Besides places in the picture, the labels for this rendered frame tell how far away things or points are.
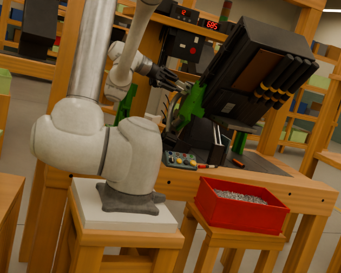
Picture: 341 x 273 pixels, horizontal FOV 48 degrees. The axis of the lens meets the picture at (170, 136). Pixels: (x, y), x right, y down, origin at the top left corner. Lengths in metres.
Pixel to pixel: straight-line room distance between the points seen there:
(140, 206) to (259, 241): 0.56
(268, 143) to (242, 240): 1.21
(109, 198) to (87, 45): 0.47
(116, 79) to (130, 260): 0.81
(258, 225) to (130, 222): 0.59
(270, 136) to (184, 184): 1.04
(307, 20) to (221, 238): 1.60
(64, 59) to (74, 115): 0.96
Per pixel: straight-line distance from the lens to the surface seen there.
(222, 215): 1.46
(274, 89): 1.83
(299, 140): 8.20
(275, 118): 2.59
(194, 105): 1.86
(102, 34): 1.24
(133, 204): 1.19
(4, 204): 1.33
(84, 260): 1.15
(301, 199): 2.10
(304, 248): 2.29
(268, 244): 1.59
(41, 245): 1.71
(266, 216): 1.54
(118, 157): 1.12
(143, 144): 1.12
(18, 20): 8.60
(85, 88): 1.17
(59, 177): 1.57
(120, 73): 1.66
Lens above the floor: 1.39
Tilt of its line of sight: 12 degrees down
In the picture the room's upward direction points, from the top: 15 degrees clockwise
